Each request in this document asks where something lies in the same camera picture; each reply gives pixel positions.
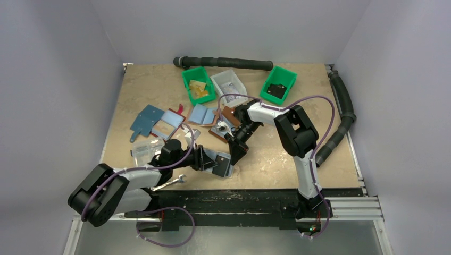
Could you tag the blue card holder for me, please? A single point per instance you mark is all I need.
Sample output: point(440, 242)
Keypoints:
point(145, 121)

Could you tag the black card in bin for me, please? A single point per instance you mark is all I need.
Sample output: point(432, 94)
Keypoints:
point(276, 90)

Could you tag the cream card holder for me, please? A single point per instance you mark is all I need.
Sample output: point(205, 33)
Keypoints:
point(212, 154)

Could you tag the red open card holder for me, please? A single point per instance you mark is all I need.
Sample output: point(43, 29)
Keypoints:
point(168, 124)

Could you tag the large green plastic bin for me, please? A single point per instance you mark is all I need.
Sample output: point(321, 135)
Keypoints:
point(199, 74)

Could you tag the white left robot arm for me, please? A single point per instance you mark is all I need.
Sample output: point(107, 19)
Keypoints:
point(107, 191)

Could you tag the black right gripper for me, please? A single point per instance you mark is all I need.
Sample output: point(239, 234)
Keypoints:
point(234, 141)

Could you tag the silver wrench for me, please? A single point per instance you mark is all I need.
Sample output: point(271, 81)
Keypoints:
point(180, 179)

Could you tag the white translucent plastic bin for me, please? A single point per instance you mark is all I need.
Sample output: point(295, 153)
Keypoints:
point(229, 76)

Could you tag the clear plastic box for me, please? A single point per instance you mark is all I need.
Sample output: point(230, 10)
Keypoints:
point(144, 151)

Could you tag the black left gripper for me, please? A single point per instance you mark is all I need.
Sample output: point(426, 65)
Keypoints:
point(201, 160)

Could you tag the small green plastic bin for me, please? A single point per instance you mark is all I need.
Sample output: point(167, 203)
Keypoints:
point(282, 76)

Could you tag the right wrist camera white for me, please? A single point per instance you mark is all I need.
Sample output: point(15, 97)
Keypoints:
point(223, 127)

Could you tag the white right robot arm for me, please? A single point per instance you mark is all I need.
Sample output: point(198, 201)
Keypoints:
point(296, 132)

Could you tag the brown open card holder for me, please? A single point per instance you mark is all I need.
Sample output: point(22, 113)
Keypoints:
point(227, 114)

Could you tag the gold card upper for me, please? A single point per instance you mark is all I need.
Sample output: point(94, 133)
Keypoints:
point(197, 84)

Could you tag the pink open card holder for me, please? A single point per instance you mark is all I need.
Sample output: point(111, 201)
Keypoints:
point(202, 116)

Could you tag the aluminium frame rail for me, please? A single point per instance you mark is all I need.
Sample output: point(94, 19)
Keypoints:
point(282, 208)

